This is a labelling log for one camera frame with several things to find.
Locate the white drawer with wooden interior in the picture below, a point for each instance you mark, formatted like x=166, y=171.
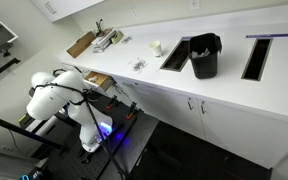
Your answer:
x=104, y=80

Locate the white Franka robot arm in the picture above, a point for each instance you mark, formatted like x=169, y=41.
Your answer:
x=50, y=100

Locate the white kitchen counter unit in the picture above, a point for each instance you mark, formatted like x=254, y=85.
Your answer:
x=244, y=133

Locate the white paper cup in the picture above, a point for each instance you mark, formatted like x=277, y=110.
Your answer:
x=156, y=49

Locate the crumpled white paper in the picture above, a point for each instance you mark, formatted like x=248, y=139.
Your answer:
x=200, y=52
x=92, y=79

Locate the white paper magazine stack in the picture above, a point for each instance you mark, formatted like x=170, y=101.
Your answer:
x=103, y=39

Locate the black trash bin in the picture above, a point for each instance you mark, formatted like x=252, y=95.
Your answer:
x=204, y=63

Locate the wooden cutting board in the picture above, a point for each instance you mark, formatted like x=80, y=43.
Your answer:
x=80, y=44

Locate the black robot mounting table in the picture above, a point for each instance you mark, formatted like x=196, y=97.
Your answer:
x=74, y=163

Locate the black tripod bar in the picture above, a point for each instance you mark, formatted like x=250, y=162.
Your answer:
x=17, y=130

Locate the blue label strip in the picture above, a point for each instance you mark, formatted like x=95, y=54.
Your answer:
x=267, y=35

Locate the black device with cyan light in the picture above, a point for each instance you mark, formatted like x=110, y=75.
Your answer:
x=34, y=173

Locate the white wall outlet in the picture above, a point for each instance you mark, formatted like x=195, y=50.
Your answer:
x=194, y=4
x=134, y=13

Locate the white wall cabinet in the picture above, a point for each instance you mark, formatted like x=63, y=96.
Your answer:
x=70, y=8

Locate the black camera stand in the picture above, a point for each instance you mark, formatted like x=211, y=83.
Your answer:
x=4, y=66

